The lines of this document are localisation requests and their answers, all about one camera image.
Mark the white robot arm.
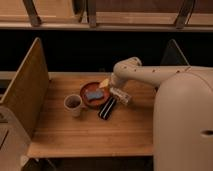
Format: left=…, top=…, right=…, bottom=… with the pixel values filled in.
left=111, top=57, right=213, bottom=171

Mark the yellow sponge block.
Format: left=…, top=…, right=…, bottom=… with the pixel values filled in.
left=99, top=78, right=110, bottom=88

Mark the blue sponge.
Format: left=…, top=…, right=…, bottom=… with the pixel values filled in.
left=85, top=90, right=104, bottom=101

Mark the black striped case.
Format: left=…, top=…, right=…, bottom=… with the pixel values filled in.
left=98, top=97, right=117, bottom=120

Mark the white paper cup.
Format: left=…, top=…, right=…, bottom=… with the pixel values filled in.
left=64, top=94, right=82, bottom=117

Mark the right dark side panel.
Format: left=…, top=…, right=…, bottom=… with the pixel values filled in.
left=160, top=39, right=189, bottom=66

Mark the left wooden side panel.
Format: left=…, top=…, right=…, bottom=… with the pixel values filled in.
left=0, top=38, right=49, bottom=140

